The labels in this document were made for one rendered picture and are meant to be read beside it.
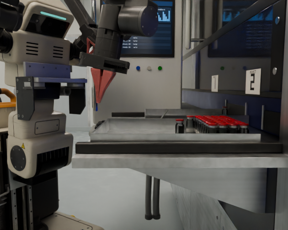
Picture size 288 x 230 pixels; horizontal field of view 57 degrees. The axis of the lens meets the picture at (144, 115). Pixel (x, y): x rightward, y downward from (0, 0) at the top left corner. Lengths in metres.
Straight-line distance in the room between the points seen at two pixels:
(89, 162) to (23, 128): 0.66
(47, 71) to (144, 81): 0.56
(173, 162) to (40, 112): 0.80
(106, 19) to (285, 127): 0.41
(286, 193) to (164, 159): 0.24
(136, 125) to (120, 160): 0.31
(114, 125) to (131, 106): 0.69
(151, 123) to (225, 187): 0.29
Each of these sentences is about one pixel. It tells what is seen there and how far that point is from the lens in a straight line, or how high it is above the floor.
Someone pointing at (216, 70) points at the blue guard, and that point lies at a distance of 1.02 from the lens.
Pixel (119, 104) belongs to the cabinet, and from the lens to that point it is 1.47.
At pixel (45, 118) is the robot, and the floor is 0.88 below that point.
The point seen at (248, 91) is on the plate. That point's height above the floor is 1.00.
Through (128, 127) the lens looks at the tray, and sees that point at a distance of 0.79.
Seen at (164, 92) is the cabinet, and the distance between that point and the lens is 1.49.
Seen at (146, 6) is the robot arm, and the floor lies 1.16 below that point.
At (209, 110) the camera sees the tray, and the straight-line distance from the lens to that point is 1.16.
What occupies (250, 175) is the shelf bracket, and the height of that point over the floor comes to 0.82.
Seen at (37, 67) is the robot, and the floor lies 1.08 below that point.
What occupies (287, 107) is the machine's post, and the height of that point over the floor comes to 0.97.
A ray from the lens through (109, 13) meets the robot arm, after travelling 0.58.
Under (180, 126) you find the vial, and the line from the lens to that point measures 0.66.
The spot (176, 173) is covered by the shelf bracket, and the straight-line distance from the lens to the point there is 0.59.
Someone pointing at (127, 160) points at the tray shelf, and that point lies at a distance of 0.49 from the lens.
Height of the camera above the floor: 1.01
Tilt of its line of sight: 6 degrees down
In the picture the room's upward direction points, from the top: straight up
